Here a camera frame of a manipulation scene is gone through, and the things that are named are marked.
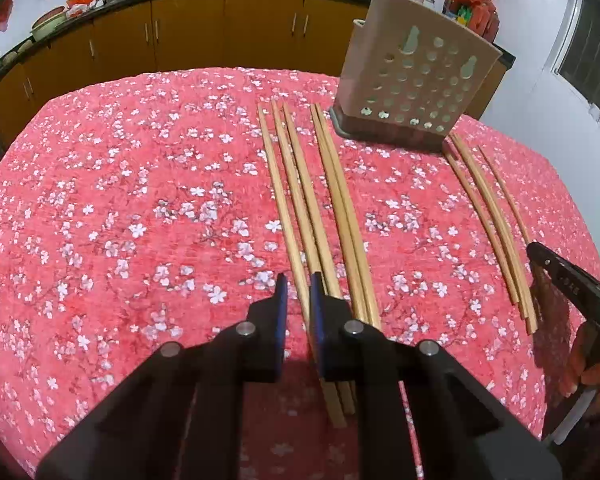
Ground red oil bottles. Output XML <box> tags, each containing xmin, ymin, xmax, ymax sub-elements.
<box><xmin>467</xmin><ymin>0</ymin><xmax>500</xmax><ymax>42</ymax></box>

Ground red floral tablecloth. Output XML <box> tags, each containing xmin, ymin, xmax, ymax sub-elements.
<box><xmin>0</xmin><ymin>68</ymin><xmax>581</xmax><ymax>476</ymax></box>

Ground beige perforated utensil holder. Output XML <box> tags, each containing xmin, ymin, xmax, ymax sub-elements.
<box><xmin>329</xmin><ymin>0</ymin><xmax>502</xmax><ymax>153</ymax></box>

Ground wooden chopstick group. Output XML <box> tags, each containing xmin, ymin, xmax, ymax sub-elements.
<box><xmin>450</xmin><ymin>132</ymin><xmax>540</xmax><ymax>336</ymax></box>
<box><xmin>447</xmin><ymin>133</ymin><xmax>531</xmax><ymax>321</ymax></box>
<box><xmin>443</xmin><ymin>144</ymin><xmax>520</xmax><ymax>306</ymax></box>

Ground right window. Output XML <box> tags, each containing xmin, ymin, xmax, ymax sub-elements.
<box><xmin>557</xmin><ymin>0</ymin><xmax>600</xmax><ymax>122</ymax></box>

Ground red plastic bag on wall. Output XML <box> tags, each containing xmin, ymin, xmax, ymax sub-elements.
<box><xmin>0</xmin><ymin>0</ymin><xmax>14</xmax><ymax>32</ymax></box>

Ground green basin with red lid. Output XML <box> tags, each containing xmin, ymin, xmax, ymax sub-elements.
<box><xmin>31</xmin><ymin>6</ymin><xmax>67</xmax><ymax>42</ymax></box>

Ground red bag on counter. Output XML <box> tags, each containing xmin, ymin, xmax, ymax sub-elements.
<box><xmin>66</xmin><ymin>0</ymin><xmax>96</xmax><ymax>18</ymax></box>

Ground person right hand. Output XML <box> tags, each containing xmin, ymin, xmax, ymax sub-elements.
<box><xmin>559</xmin><ymin>340</ymin><xmax>600</xmax><ymax>416</ymax></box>

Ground wooden lower cabinets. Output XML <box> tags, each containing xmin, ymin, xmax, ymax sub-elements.
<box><xmin>0</xmin><ymin>0</ymin><xmax>510</xmax><ymax>152</ymax></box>

